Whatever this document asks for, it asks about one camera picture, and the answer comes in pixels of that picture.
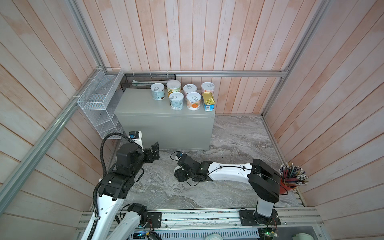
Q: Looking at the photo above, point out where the teal labelled can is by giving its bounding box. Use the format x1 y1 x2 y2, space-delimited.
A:
169 92 184 111

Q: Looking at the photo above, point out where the blue labelled can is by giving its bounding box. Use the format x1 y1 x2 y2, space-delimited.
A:
151 83 165 101

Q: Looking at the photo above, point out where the orange labelled can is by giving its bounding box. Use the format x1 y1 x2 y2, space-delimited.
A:
187 92 202 111

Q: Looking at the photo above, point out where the yellow can plastic lid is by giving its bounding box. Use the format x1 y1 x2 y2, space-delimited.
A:
167 80 181 96

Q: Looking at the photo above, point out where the pink labelled can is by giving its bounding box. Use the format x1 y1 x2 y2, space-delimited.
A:
183 84 198 95

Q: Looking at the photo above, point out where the gold rectangular sardine tin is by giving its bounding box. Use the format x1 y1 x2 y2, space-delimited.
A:
202 92 216 112

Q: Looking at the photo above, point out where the pink can front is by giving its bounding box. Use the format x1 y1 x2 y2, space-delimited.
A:
201 82 215 95

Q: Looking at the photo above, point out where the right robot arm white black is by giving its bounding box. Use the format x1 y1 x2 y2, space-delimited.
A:
172 151 282 224

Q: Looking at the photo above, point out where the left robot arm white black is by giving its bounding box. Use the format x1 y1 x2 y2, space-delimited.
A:
82 131 160 240

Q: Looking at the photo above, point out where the grey metal cabinet box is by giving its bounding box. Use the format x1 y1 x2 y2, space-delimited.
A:
115 89 215 150

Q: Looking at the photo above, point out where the red pencil holder cup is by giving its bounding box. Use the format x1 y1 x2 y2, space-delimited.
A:
280 163 309 195

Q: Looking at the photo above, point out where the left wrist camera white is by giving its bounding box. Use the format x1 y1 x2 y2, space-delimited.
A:
129 131 144 150

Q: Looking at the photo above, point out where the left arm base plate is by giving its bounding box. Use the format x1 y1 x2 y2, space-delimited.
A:
120 211 163 229

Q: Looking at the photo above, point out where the black wire mesh basket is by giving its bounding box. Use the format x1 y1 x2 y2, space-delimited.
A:
120 74 176 92

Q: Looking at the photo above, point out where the white wire mesh shelf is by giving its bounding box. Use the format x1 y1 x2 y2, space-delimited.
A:
78 68 124 139

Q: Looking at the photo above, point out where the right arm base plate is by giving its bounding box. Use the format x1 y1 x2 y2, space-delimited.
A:
239 208 281 226

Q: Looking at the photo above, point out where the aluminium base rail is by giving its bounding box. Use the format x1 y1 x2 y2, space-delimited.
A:
145 207 325 231

